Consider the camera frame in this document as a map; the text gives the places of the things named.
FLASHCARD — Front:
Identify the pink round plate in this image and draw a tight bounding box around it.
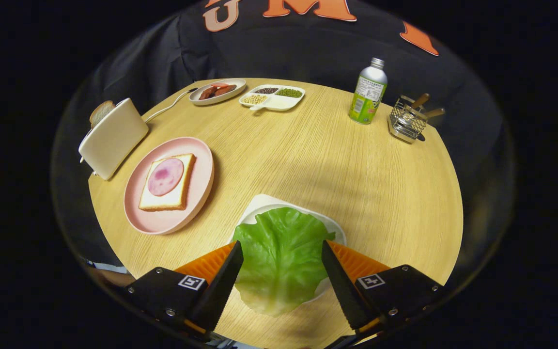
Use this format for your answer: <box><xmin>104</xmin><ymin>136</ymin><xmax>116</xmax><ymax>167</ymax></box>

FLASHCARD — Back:
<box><xmin>124</xmin><ymin>137</ymin><xmax>215</xmax><ymax>236</ymax></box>

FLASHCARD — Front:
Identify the white divided dish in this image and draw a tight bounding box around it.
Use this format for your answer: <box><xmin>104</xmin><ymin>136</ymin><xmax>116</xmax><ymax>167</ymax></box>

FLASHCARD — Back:
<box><xmin>239</xmin><ymin>84</ymin><xmax>306</xmax><ymax>112</ymax></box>

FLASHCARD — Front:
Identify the green and silver bottle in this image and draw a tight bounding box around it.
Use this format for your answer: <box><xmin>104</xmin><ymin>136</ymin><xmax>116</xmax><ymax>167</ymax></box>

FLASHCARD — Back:
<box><xmin>348</xmin><ymin>58</ymin><xmax>388</xmax><ymax>126</ymax></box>

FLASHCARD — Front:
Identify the green lettuce leaf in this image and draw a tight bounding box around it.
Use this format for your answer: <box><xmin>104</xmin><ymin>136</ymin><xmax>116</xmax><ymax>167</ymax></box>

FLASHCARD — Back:
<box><xmin>232</xmin><ymin>207</ymin><xmax>336</xmax><ymax>317</ymax></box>

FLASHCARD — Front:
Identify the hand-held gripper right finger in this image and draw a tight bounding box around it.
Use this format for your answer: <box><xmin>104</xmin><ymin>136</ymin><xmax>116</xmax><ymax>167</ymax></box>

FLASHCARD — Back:
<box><xmin>321</xmin><ymin>239</ymin><xmax>445</xmax><ymax>335</ymax></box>

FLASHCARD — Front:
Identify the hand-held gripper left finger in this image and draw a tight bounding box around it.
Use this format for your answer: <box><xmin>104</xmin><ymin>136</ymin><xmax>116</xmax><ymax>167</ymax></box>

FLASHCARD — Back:
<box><xmin>125</xmin><ymin>241</ymin><xmax>244</xmax><ymax>342</ymax></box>

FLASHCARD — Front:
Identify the white round plate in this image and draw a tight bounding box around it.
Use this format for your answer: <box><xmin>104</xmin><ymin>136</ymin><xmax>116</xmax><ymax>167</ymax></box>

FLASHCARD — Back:
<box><xmin>188</xmin><ymin>79</ymin><xmax>247</xmax><ymax>106</ymax></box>

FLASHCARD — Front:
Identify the small white plate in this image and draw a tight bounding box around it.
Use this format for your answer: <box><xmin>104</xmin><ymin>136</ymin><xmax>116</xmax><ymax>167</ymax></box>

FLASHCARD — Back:
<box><xmin>231</xmin><ymin>194</ymin><xmax>347</xmax><ymax>303</ymax></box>

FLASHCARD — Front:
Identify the pink ham slice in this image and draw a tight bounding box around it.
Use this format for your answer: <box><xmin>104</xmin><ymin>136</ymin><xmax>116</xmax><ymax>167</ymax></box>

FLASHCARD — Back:
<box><xmin>147</xmin><ymin>158</ymin><xmax>185</xmax><ymax>197</ymax></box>

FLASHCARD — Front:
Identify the black backdrop cloth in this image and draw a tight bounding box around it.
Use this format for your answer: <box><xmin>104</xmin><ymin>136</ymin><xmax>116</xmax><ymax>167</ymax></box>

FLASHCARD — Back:
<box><xmin>51</xmin><ymin>0</ymin><xmax>514</xmax><ymax>272</ymax></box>

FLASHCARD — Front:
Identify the white bread slice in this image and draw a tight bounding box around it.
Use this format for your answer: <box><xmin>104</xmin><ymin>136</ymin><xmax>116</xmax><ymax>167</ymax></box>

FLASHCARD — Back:
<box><xmin>139</xmin><ymin>154</ymin><xmax>196</xmax><ymax>212</ymax></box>

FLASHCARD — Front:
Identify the toasted bread slice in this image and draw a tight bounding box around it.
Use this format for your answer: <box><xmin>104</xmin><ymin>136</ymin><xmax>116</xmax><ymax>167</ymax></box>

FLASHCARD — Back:
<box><xmin>89</xmin><ymin>100</ymin><xmax>116</xmax><ymax>127</ymax></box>

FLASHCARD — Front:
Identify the metal wire utensil basket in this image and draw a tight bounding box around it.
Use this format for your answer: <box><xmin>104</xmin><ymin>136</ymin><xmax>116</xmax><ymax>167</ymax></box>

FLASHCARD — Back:
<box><xmin>388</xmin><ymin>95</ymin><xmax>428</xmax><ymax>144</ymax></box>

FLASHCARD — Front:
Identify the white toaster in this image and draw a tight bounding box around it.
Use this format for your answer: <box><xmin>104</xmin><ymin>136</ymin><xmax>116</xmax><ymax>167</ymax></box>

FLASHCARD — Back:
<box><xmin>78</xmin><ymin>98</ymin><xmax>149</xmax><ymax>181</ymax></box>

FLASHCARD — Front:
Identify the white toaster cable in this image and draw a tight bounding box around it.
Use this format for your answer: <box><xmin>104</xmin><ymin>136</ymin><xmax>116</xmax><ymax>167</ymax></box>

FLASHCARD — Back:
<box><xmin>144</xmin><ymin>88</ymin><xmax>198</xmax><ymax>124</ymax></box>

